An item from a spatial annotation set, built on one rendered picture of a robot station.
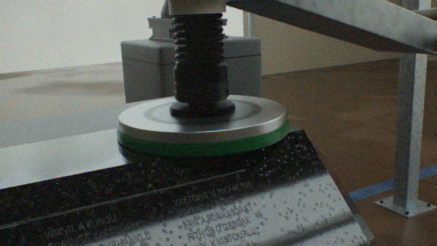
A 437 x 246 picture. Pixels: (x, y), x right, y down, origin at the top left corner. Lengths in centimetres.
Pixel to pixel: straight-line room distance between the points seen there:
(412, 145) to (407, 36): 152
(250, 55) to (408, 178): 103
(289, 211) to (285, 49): 635
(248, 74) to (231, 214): 118
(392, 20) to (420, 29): 7
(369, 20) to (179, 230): 40
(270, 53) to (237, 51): 508
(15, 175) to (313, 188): 32
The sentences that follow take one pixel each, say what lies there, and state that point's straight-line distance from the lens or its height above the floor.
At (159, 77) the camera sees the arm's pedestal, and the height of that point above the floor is 75.
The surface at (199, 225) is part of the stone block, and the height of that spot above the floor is 74.
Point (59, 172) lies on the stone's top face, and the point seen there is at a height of 80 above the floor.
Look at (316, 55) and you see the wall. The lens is 724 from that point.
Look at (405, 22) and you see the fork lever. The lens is 76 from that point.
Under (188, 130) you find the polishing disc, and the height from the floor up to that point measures 83.
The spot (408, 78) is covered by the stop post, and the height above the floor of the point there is 62.
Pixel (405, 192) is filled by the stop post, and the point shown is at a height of 9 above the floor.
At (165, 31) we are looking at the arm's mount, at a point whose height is 89.
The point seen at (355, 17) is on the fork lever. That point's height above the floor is 94.
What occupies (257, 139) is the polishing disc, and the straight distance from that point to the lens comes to 51.
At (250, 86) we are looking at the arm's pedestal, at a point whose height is 68.
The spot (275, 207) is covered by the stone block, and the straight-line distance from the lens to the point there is 52.
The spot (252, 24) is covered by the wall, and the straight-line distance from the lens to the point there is 642.
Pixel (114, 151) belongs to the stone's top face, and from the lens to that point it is 54.
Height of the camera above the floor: 96
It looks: 14 degrees down
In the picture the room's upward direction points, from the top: 2 degrees counter-clockwise
